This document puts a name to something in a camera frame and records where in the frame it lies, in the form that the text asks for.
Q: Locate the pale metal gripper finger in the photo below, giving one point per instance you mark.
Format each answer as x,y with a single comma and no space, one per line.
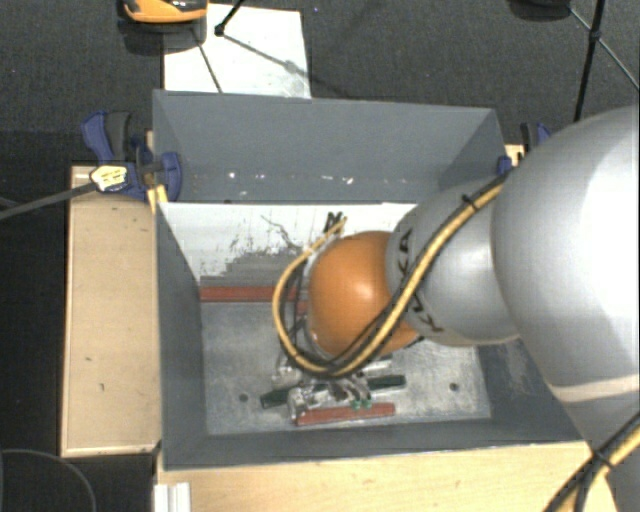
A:
298,406
284,376

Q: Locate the pale wood flat board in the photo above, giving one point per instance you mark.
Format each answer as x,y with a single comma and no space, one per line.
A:
110,325

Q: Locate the red-brown flat block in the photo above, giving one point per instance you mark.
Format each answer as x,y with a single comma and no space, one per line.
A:
340,414
235,293

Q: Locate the grey metal bin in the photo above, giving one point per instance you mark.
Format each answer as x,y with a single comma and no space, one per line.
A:
300,145

